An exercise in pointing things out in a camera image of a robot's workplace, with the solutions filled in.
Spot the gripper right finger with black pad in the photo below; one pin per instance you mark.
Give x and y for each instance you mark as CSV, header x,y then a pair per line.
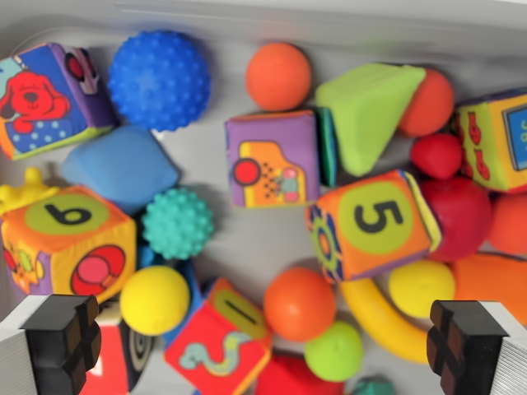
x,y
477,345

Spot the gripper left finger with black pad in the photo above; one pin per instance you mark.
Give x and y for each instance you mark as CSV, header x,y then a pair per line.
x,y
53,341

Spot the red white black cloth cube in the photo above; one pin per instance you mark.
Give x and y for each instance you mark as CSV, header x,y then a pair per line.
x,y
111,358

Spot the grey plastic bin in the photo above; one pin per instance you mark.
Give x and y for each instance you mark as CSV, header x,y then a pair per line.
x,y
243,243

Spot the orange fabric block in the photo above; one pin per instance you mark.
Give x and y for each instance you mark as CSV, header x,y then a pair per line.
x,y
490,280

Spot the yellow ball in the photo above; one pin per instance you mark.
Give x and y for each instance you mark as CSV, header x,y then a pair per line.
x,y
154,300
422,288

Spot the orange cloth cube number six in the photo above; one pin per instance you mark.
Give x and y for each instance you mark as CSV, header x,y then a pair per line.
x,y
62,247

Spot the yellow toy banana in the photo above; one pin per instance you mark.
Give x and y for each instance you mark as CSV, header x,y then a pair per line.
x,y
383,325

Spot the teal toy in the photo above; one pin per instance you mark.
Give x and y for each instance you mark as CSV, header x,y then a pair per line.
x,y
372,387

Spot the orange ball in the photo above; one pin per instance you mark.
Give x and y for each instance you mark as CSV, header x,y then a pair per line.
x,y
510,224
430,105
298,304
278,76

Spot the red toy apple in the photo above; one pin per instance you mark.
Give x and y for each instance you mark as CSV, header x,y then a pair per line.
x,y
461,218

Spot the green ball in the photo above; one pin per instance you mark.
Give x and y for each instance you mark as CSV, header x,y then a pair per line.
x,y
333,351

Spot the yellow rubber toy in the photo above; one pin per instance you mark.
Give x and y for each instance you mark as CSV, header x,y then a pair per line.
x,y
24,191

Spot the orange cloth cube number five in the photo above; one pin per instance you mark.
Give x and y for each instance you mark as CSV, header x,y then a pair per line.
x,y
370,230

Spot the red cloth cube with snake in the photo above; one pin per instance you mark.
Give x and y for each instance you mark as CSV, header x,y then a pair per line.
x,y
218,345

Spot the teal spiky ball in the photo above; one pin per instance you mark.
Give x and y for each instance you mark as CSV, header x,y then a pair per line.
x,y
178,224

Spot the blue fabric block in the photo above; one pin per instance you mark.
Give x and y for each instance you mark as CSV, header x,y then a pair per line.
x,y
121,168

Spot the red fabric block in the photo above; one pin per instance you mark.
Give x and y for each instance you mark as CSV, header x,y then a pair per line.
x,y
294,376

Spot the small red toy fruit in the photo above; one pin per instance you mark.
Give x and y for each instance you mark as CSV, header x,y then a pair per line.
x,y
436,156

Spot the yellow cloth cube red socks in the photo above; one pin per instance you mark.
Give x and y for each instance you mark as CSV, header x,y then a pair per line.
x,y
494,144

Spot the cloth cube with red dog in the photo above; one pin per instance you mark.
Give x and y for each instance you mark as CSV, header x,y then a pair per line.
x,y
39,103

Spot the green fabric wedge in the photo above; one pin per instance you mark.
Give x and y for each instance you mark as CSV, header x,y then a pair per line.
x,y
362,111

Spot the purple cloth cube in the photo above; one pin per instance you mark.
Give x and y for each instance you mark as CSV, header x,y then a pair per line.
x,y
271,160

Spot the blue spiky ball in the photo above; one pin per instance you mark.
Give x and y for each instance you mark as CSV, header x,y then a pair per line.
x,y
158,80

